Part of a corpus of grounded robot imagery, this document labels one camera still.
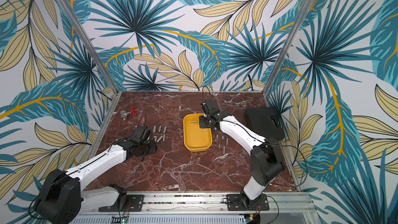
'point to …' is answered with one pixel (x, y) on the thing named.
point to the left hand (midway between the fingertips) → (154, 150)
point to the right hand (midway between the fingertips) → (204, 121)
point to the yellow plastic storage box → (196, 139)
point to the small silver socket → (194, 121)
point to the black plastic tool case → (265, 121)
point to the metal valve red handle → (124, 113)
